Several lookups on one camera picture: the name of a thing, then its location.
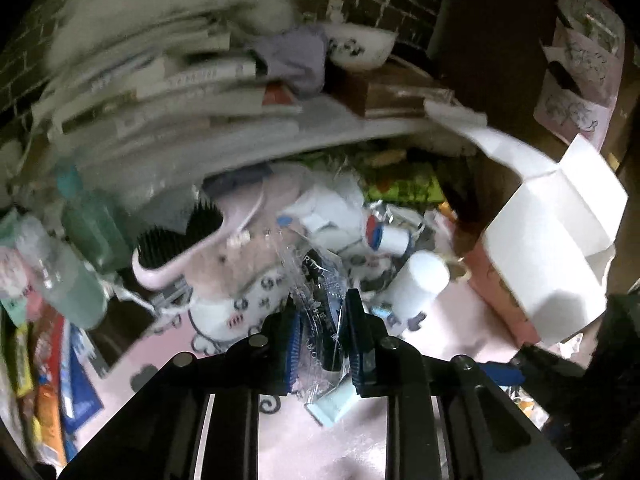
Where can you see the white cylinder cup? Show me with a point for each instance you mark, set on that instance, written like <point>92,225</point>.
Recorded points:
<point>416,286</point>

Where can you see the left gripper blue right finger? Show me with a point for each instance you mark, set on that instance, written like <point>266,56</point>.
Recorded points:
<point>363,333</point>

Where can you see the green bottle blue cap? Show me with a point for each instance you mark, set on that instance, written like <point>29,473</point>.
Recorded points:
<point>93,222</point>

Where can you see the pink desk mat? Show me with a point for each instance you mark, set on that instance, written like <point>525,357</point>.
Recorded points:
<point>322,430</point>

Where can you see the tape rolls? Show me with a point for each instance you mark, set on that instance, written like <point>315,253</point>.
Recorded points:
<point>317,281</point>

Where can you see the pink hanging wall organizer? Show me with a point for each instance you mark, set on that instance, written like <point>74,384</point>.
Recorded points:
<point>584,70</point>

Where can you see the pink Kotex pack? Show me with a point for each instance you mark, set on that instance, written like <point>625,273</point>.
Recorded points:
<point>16,290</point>

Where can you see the panda ceramic bowl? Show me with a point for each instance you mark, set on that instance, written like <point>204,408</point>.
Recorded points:
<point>356,47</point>

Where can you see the pink hair brush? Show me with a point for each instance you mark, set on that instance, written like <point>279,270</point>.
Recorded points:
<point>161,254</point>

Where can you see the clear bottle with liquid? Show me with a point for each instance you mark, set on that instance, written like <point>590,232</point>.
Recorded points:
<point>61,277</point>

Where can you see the purple cloth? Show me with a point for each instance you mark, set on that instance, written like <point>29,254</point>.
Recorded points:
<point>296,57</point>

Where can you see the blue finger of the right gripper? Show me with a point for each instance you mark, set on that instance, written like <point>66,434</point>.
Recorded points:
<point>503,374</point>

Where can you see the blue booklet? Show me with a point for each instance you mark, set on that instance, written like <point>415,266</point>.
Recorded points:
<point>79,400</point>

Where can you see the pink cartoon storage box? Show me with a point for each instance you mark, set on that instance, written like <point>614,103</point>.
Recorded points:
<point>489,284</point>

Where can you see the white shelf board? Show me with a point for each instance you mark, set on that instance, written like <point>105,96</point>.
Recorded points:
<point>247,143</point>

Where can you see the stack of books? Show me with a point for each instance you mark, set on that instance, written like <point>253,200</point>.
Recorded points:
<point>174,70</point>

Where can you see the brown wooden drawer box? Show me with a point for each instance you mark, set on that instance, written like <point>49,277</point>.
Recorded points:
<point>393,92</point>

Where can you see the white cardboard box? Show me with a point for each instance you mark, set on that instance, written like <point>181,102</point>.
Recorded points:
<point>553,241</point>

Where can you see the white fluffy fur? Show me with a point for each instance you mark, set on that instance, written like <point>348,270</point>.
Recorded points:
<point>86,25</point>

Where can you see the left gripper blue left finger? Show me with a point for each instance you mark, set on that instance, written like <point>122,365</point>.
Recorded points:
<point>288,341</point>

